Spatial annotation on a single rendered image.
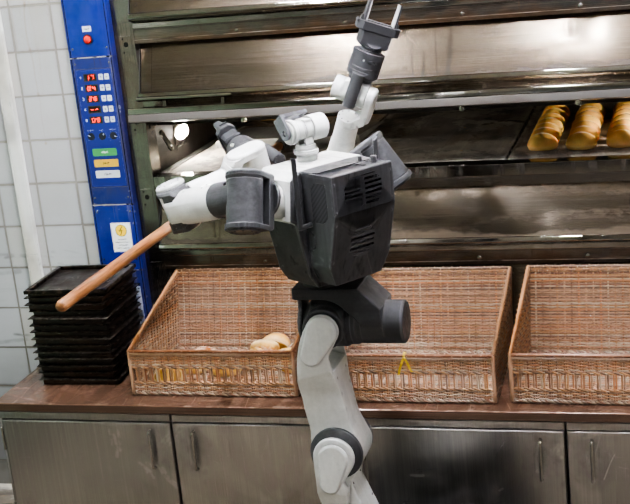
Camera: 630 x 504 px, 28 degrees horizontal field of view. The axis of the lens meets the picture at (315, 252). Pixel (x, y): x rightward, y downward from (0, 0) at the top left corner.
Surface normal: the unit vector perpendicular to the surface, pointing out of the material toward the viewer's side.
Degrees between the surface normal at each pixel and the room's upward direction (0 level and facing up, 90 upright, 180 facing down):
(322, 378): 114
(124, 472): 90
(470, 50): 70
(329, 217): 90
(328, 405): 90
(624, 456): 90
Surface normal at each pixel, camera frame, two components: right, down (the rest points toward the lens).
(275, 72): -0.28, -0.06
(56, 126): -0.26, 0.29
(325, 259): -0.76, 0.27
